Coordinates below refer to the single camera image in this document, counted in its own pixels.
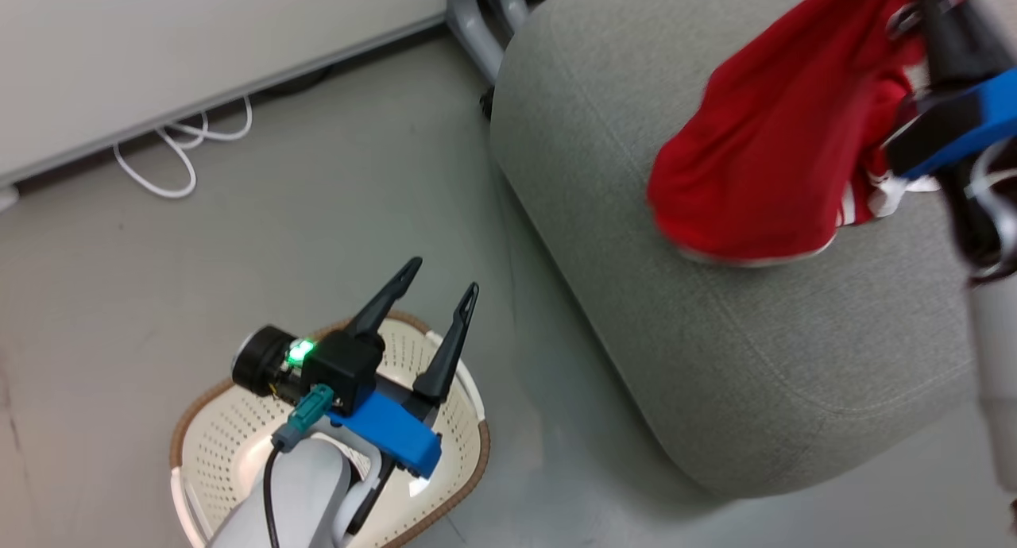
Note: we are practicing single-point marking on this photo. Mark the grey fabric seat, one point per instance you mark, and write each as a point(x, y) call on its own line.
point(715, 333)

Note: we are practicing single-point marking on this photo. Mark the small black caster wheel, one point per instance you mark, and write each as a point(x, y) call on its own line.
point(485, 105)

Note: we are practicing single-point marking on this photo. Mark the white perforated basket brown rim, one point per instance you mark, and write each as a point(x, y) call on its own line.
point(222, 445)

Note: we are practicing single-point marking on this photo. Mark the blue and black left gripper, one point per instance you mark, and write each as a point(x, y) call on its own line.
point(389, 435)

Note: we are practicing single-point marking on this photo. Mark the wide white partition panel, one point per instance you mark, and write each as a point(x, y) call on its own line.
point(199, 48)

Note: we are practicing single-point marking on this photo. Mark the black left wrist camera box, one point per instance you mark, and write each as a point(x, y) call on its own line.
point(346, 367)

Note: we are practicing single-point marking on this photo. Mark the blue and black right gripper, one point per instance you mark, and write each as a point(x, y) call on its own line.
point(965, 115)

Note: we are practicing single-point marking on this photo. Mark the red garment with white stripes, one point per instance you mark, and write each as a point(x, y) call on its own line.
point(763, 151)

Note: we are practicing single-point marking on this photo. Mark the white and grey right robot arm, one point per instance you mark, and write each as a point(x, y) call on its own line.
point(993, 357)

